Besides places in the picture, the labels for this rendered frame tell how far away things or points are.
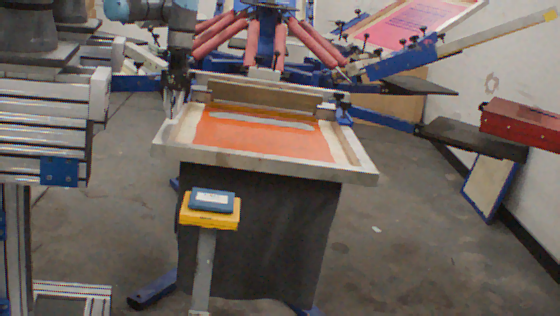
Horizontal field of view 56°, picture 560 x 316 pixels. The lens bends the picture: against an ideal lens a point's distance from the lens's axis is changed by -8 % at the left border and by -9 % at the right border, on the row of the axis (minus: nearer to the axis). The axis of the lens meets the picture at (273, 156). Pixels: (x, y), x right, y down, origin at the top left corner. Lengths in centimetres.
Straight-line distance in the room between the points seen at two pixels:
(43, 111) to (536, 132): 175
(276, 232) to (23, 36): 87
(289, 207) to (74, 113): 67
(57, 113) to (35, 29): 18
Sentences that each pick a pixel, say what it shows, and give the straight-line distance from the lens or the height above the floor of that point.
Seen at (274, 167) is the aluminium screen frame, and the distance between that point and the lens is 144.
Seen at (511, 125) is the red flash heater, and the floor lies 107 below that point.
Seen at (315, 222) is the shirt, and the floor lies 82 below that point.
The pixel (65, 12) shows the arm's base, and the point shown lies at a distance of 170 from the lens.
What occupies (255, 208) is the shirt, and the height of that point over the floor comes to 84.
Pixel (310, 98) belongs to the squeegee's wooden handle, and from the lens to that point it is 200.
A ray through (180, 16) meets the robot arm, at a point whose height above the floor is 132.
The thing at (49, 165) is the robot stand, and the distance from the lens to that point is 133.
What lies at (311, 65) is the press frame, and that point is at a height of 102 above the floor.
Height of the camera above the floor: 148
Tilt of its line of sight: 19 degrees down
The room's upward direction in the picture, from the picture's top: 9 degrees clockwise
